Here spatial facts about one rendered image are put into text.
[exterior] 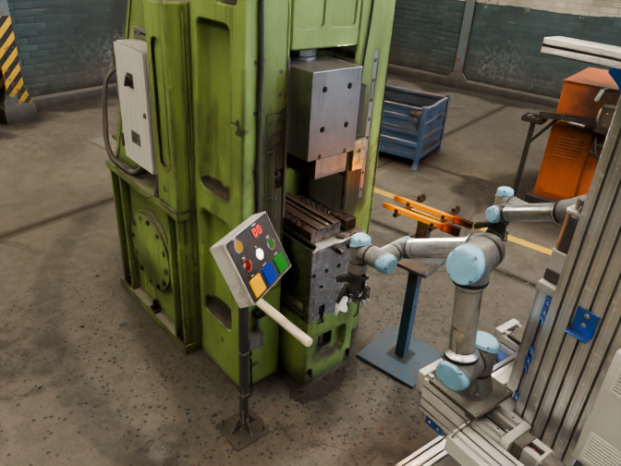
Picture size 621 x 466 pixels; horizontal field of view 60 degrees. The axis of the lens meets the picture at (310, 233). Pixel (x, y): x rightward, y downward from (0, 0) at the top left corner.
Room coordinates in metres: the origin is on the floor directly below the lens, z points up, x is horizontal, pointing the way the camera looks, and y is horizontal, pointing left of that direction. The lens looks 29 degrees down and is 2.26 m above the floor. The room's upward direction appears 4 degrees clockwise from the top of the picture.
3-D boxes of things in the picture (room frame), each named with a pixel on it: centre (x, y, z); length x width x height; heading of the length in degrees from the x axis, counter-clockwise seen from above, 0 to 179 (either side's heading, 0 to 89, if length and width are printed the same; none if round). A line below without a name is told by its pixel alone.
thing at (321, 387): (2.36, -0.11, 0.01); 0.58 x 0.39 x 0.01; 132
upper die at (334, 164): (2.55, 0.06, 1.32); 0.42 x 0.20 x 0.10; 42
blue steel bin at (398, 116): (6.41, -0.85, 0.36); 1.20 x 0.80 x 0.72; 59
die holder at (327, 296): (2.60, 0.03, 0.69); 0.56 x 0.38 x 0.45; 42
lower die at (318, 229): (2.55, 0.06, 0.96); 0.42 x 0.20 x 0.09; 42
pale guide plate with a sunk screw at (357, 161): (2.70, -0.22, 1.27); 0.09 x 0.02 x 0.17; 132
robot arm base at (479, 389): (1.52, -0.64, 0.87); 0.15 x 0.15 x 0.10
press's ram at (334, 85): (2.58, 0.03, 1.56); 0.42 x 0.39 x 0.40; 42
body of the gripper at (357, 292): (1.77, -0.19, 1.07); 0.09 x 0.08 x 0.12; 38
